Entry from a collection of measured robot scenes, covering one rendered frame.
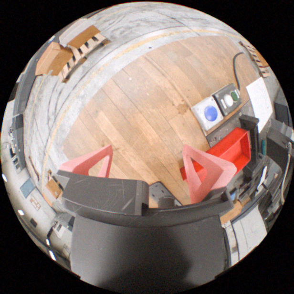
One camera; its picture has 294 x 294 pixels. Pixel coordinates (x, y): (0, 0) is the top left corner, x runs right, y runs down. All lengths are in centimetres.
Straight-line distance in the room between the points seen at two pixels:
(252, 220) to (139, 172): 107
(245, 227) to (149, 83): 116
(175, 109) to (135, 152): 16
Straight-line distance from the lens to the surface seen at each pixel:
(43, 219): 1058
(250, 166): 45
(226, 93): 31
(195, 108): 25
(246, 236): 108
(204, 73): 32
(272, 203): 45
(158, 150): 29
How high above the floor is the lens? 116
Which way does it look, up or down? 68 degrees down
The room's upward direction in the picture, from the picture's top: 165 degrees counter-clockwise
